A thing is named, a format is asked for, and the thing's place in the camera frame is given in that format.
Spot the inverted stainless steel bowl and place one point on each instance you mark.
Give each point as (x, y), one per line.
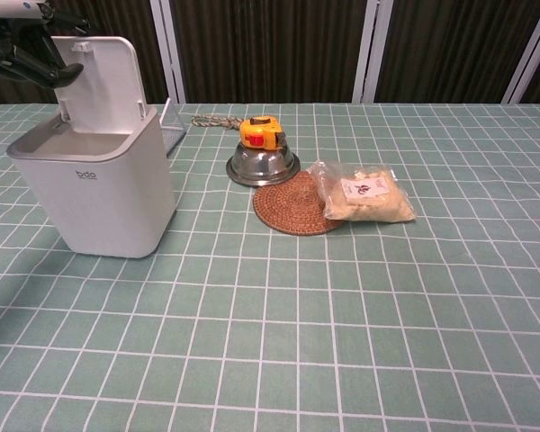
(263, 165)

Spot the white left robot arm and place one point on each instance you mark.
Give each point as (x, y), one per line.
(11, 6)

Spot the green checkered tablecloth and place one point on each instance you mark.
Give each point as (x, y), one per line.
(297, 292)

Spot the white plastic trash bin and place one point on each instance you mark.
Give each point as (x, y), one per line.
(99, 189)

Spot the clear bag of beige snacks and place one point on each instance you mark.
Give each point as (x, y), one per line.
(364, 193)

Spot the round woven rattan coaster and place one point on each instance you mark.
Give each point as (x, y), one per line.
(297, 202)

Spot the yellow tape measure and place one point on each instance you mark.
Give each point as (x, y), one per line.
(262, 132)

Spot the clear plastic container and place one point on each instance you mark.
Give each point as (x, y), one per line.
(173, 130)

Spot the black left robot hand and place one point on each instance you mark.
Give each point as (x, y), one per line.
(24, 63)

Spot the white trash bin lid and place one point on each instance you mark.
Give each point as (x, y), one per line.
(101, 85)

